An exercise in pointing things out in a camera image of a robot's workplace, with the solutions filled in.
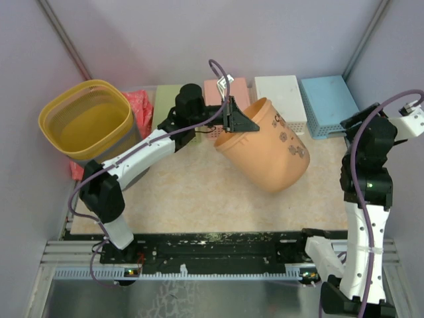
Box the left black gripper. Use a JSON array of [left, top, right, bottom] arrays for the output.
[[191, 95, 260, 133]]

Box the pink perforated plastic basket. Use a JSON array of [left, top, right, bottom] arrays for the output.
[[203, 78, 251, 140]]

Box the orange plastic bin liner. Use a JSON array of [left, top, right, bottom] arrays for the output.
[[214, 97, 310, 193]]

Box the white perforated plastic basket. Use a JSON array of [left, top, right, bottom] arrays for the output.
[[252, 75, 307, 135]]

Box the green perforated plastic basket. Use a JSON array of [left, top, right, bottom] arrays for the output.
[[152, 85, 182, 129]]

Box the blue perforated plastic basket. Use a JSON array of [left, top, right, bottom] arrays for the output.
[[299, 76, 358, 140]]

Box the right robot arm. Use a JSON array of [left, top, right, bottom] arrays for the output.
[[295, 103, 398, 317]]

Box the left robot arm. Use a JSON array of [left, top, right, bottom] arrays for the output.
[[79, 83, 260, 263]]

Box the red plastic bag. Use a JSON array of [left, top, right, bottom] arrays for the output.
[[69, 89, 155, 182]]

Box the grey plastic bin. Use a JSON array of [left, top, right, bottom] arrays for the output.
[[70, 115, 142, 180]]

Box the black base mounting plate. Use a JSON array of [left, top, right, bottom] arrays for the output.
[[100, 229, 316, 275]]

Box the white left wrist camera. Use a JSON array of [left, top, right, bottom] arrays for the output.
[[217, 74, 234, 99]]

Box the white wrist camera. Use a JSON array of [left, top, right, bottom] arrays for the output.
[[217, 74, 234, 99], [389, 103, 424, 142]]

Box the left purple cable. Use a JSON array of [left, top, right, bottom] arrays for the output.
[[68, 59, 233, 288]]

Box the white slotted cable duct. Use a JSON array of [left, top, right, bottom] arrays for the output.
[[52, 267, 322, 281]]

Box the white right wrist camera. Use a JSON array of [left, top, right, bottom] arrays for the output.
[[389, 103, 424, 142]]

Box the aluminium frame rail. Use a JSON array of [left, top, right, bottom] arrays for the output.
[[39, 240, 107, 266]]

